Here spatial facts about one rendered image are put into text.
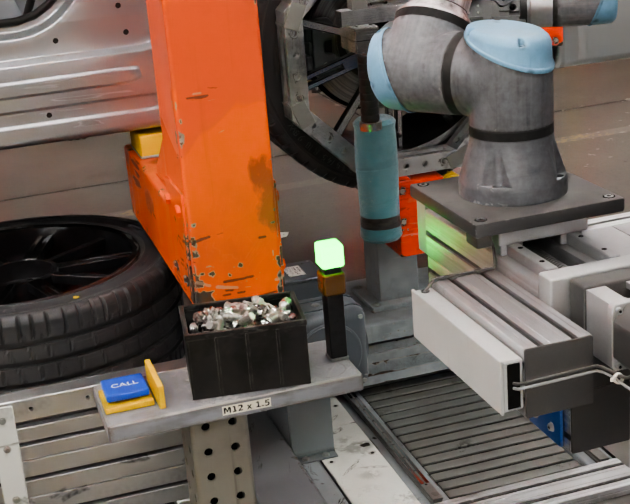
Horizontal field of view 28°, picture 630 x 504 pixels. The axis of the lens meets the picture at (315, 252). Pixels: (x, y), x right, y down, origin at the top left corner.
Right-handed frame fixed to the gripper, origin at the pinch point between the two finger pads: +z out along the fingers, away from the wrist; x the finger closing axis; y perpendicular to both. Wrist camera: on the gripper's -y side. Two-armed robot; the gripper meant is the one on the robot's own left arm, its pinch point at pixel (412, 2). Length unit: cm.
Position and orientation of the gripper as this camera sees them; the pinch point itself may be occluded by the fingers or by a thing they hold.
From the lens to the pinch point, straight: 229.0
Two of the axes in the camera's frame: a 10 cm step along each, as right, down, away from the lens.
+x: 1.5, 2.3, 9.6
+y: -0.1, 9.7, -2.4
